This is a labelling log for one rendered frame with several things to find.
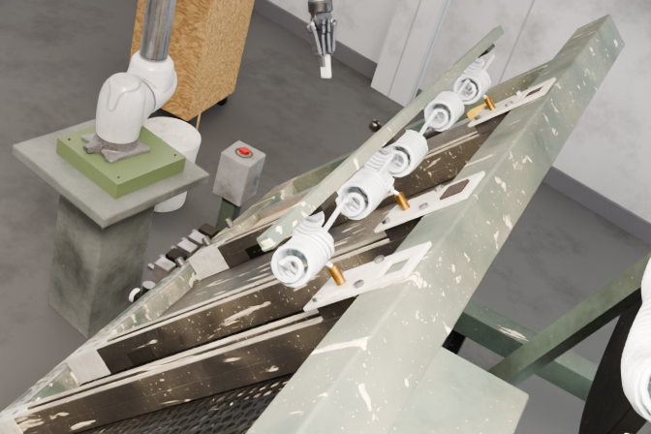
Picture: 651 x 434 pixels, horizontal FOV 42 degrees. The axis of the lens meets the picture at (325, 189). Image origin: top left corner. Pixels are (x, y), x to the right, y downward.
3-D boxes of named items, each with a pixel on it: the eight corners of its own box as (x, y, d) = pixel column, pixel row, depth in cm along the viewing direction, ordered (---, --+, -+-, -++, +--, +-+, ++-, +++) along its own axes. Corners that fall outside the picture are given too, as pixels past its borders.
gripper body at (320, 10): (320, 0, 251) (323, 32, 254) (338, -3, 257) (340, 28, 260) (300, 1, 256) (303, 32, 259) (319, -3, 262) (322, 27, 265)
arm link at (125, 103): (84, 132, 299) (91, 77, 287) (112, 111, 314) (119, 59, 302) (125, 150, 297) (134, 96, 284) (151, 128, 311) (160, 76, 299)
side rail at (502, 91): (314, 201, 306) (298, 175, 304) (602, 78, 242) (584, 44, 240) (306, 208, 301) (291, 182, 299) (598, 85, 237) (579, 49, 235)
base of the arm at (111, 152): (69, 140, 302) (71, 127, 299) (121, 126, 318) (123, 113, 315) (100, 168, 294) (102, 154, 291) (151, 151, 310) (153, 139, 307)
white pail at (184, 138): (162, 170, 443) (176, 92, 418) (202, 200, 431) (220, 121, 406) (114, 189, 420) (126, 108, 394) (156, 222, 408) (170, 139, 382)
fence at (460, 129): (271, 217, 285) (264, 207, 284) (522, 109, 230) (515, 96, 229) (263, 224, 281) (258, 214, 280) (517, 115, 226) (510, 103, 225)
